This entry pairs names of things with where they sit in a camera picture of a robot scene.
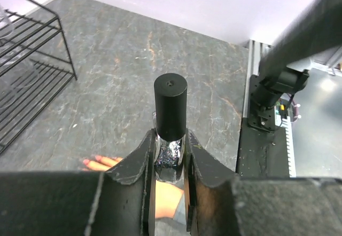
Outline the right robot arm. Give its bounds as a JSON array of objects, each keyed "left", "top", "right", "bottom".
[{"left": 249, "top": 0, "right": 341, "bottom": 110}]

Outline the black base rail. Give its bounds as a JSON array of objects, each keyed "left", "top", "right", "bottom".
[{"left": 236, "top": 74, "right": 291, "bottom": 178}]

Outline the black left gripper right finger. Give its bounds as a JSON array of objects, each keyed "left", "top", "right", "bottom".
[{"left": 184, "top": 130, "right": 341, "bottom": 235}]

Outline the small clear glass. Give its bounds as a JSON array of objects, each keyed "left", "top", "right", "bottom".
[{"left": 1, "top": 43, "right": 40, "bottom": 112}]

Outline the person's left hand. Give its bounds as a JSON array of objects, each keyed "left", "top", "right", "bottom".
[{"left": 81, "top": 154, "right": 185, "bottom": 218}]

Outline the black nail polish cap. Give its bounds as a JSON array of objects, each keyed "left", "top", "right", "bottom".
[{"left": 154, "top": 73, "right": 188, "bottom": 141}]

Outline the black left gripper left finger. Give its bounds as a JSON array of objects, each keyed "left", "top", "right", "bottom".
[{"left": 1, "top": 130, "right": 156, "bottom": 235}]

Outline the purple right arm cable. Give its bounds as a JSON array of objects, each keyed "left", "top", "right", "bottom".
[{"left": 290, "top": 98, "right": 301, "bottom": 122}]

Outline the grey sleeved forearm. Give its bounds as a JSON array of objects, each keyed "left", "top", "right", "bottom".
[{"left": 156, "top": 194, "right": 189, "bottom": 235}]

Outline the white slotted cable duct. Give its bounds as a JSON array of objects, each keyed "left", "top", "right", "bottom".
[{"left": 276, "top": 114, "right": 297, "bottom": 177}]

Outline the black wire dish rack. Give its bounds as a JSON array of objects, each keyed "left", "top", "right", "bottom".
[{"left": 1, "top": 0, "right": 77, "bottom": 153}]

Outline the glitter nail polish bottle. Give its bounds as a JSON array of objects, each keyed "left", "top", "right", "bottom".
[{"left": 153, "top": 128, "right": 186, "bottom": 184}]

